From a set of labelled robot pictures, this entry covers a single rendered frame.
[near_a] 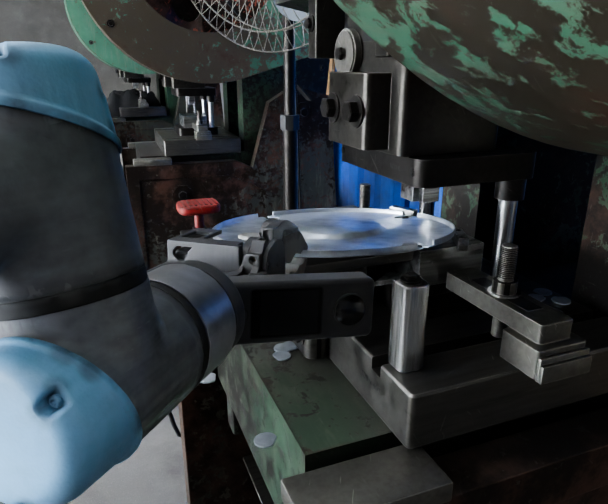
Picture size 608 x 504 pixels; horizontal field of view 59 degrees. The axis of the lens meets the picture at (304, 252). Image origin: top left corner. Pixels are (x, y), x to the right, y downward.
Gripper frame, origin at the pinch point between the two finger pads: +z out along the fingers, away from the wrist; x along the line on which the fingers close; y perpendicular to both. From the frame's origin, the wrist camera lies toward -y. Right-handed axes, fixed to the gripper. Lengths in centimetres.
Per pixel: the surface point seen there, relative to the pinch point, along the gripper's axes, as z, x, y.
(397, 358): -2.1, 9.0, -10.1
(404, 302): -2.9, 3.1, -10.5
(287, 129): 94, -10, 33
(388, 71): 9.9, -18.0, -6.0
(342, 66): 16.1, -19.1, 0.4
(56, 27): 496, -106, 443
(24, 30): 476, -101, 469
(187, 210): 28.7, 2.2, 28.5
